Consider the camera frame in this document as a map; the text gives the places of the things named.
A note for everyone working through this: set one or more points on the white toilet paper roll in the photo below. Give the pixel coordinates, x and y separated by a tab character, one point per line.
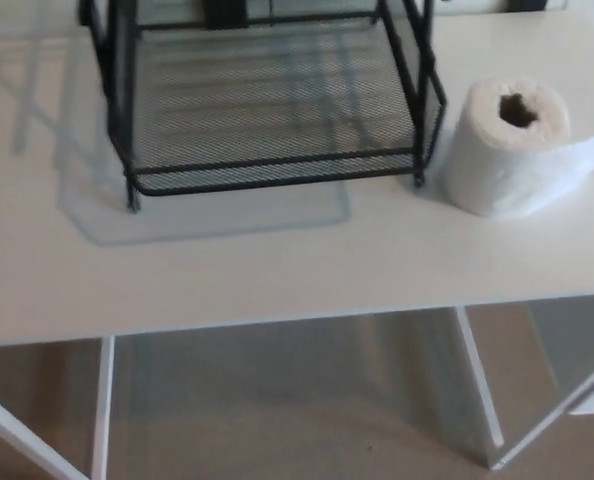
487	160

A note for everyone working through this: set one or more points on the white desk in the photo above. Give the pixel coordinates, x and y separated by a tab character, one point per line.
277	270

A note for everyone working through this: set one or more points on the black mesh file tray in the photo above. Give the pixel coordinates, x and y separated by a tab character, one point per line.
277	162

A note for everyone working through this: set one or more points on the white cabinet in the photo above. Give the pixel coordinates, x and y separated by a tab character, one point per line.
17	17

